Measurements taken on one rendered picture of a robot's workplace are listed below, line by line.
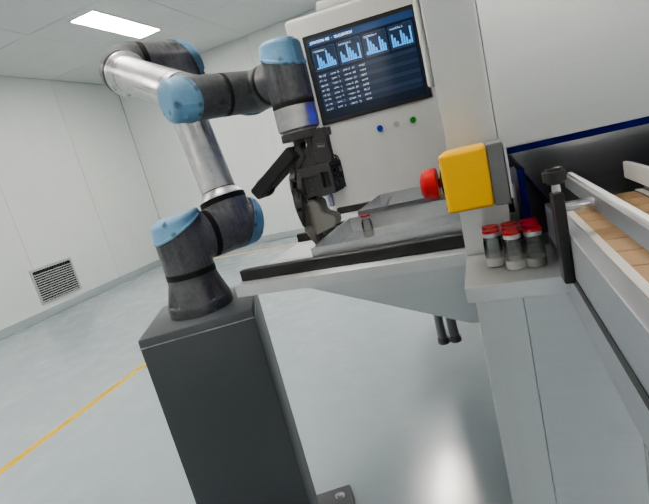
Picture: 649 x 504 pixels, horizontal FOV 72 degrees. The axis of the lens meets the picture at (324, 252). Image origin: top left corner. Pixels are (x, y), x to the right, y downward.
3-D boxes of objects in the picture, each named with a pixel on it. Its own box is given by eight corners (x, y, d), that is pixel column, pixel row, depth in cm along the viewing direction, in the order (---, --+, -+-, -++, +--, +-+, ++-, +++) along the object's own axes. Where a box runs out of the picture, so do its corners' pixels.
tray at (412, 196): (501, 181, 121) (499, 169, 120) (507, 197, 97) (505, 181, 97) (380, 206, 133) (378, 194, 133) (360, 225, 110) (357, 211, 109)
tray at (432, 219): (509, 203, 90) (506, 187, 90) (522, 234, 67) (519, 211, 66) (351, 232, 102) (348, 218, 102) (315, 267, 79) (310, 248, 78)
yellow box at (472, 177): (508, 193, 58) (499, 138, 56) (512, 203, 51) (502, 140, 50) (448, 205, 60) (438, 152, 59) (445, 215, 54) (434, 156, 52)
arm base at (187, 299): (164, 326, 99) (150, 284, 97) (177, 306, 113) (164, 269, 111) (231, 307, 100) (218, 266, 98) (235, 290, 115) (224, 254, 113)
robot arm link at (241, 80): (204, 81, 84) (231, 63, 75) (254, 76, 91) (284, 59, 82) (216, 123, 86) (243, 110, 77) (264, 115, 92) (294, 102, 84)
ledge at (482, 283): (579, 254, 58) (577, 239, 58) (606, 288, 46) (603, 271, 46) (468, 269, 63) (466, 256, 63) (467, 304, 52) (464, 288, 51)
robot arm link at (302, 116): (266, 112, 76) (284, 113, 83) (273, 139, 77) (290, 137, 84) (306, 100, 73) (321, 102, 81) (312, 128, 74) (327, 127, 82)
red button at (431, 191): (454, 193, 58) (449, 163, 57) (453, 198, 55) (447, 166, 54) (425, 199, 60) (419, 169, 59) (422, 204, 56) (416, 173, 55)
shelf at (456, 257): (501, 186, 126) (500, 179, 126) (528, 256, 62) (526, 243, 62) (343, 217, 143) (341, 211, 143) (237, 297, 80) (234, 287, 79)
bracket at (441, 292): (482, 315, 78) (470, 244, 76) (483, 322, 76) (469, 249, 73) (307, 332, 91) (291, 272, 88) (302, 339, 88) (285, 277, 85)
